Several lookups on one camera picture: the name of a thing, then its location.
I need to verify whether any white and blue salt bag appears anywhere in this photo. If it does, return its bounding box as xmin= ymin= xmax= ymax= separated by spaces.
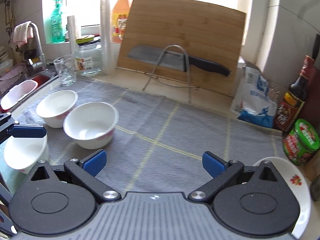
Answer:
xmin=230 ymin=65 xmax=279 ymax=128

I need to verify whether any red plastic basin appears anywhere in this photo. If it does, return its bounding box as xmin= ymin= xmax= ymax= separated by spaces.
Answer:
xmin=0 ymin=71 xmax=54 ymax=113

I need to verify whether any pink lace cloth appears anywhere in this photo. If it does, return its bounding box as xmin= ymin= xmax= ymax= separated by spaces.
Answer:
xmin=0 ymin=66 xmax=27 ymax=94

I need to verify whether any window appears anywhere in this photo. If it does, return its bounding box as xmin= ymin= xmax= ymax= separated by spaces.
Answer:
xmin=42 ymin=0 xmax=253 ymax=45

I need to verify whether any bamboo cutting board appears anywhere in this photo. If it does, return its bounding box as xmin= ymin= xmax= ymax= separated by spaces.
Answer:
xmin=115 ymin=0 xmax=247 ymax=98

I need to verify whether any short stack of plastic cups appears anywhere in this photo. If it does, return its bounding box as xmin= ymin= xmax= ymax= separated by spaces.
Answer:
xmin=66 ymin=15 xmax=82 ymax=55

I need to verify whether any white bowl with pink flowers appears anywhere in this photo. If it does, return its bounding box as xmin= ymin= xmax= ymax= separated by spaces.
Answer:
xmin=63 ymin=101 xmax=119 ymax=150
xmin=36 ymin=89 xmax=79 ymax=129
xmin=4 ymin=124 xmax=50 ymax=175

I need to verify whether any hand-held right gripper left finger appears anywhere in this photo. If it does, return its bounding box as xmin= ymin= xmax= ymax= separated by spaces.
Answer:
xmin=30 ymin=149 xmax=122 ymax=204

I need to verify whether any pink and white rag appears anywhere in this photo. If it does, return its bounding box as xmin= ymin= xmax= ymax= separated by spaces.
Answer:
xmin=10 ymin=21 xmax=34 ymax=44

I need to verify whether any grey checked cloth mat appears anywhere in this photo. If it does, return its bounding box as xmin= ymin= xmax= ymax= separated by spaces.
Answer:
xmin=0 ymin=80 xmax=285 ymax=198

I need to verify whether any green lidded sauce jar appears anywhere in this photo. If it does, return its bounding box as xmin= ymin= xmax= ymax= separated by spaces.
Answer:
xmin=282 ymin=119 xmax=320 ymax=166

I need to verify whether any dark vinegar bottle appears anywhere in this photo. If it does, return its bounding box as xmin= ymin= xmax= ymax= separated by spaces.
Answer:
xmin=274 ymin=55 xmax=315 ymax=132

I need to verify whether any clear drinking glass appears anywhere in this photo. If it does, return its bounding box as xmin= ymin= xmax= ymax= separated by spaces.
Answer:
xmin=53 ymin=54 xmax=77 ymax=87

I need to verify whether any metal sink faucet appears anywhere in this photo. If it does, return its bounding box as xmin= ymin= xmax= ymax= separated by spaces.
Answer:
xmin=27 ymin=22 xmax=50 ymax=72

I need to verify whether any black handled kitchen knife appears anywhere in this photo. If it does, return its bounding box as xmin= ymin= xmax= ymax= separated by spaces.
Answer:
xmin=127 ymin=45 xmax=232 ymax=77

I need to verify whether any white plate with fruit print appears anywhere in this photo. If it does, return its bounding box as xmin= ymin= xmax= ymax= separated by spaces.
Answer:
xmin=252 ymin=156 xmax=312 ymax=239

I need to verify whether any white plastic basin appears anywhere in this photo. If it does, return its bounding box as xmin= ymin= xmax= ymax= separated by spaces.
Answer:
xmin=0 ymin=79 xmax=39 ymax=113

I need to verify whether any orange plastic jug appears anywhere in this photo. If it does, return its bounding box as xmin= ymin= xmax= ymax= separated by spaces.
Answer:
xmin=111 ymin=0 xmax=137 ymax=44

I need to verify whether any clear jar with dark lid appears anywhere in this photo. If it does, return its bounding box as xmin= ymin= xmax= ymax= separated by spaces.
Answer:
xmin=74 ymin=35 xmax=104 ymax=77

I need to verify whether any clear plastic container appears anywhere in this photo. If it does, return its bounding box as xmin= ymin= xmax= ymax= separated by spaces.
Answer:
xmin=0 ymin=59 xmax=14 ymax=77

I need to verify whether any tall stack of plastic cups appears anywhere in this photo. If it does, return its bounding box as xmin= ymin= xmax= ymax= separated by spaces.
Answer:
xmin=100 ymin=0 xmax=114 ymax=75

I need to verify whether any metal wire rack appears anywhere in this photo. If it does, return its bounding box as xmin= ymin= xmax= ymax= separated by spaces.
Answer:
xmin=142 ymin=44 xmax=200 ymax=104

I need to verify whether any black handled block knife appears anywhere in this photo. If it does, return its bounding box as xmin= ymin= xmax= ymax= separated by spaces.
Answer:
xmin=311 ymin=32 xmax=320 ymax=68

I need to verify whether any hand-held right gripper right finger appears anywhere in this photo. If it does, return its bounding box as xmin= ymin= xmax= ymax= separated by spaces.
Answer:
xmin=187 ymin=151 xmax=283 ymax=203

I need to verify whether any dark red knife block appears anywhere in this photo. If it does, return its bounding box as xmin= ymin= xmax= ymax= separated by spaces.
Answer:
xmin=304 ymin=60 xmax=320 ymax=120

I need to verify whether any green dish soap bottle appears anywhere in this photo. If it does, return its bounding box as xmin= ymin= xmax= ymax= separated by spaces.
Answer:
xmin=50 ymin=0 xmax=67 ymax=43

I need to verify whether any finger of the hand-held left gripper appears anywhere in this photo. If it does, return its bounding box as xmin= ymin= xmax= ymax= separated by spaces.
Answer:
xmin=0 ymin=112 xmax=47 ymax=144

